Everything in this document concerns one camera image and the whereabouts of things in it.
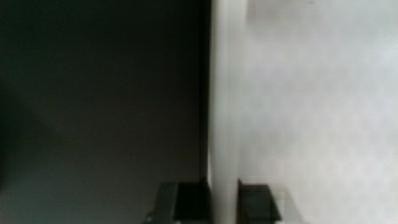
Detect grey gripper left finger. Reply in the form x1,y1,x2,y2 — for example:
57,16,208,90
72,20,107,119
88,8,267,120
144,182,212,224

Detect white desk top tray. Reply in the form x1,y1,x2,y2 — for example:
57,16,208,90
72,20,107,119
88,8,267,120
210,0,398,224

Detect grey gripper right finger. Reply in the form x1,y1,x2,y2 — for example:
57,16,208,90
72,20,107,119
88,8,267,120
237,182,283,224

